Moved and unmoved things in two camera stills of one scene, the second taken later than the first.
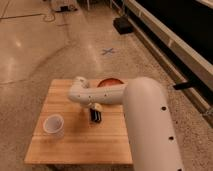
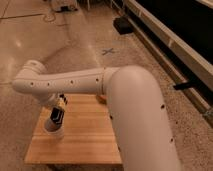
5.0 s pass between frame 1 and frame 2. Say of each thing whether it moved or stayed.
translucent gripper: moved
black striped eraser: moved
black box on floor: stayed
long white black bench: stayed
